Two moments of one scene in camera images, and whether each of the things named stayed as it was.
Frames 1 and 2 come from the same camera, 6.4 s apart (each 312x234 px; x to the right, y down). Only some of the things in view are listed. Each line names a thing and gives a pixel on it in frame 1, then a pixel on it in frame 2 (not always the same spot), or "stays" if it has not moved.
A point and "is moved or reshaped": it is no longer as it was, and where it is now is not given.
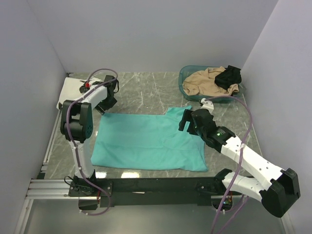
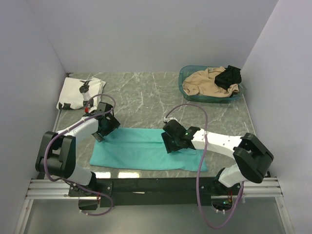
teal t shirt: [148, 142] is moved or reshaped
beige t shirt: [203, 83] stays
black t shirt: [231, 75] stays
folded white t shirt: [70, 88] stays
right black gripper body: [199, 130] → [171, 144]
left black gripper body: [106, 104] → [111, 125]
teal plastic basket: [186, 71] stays
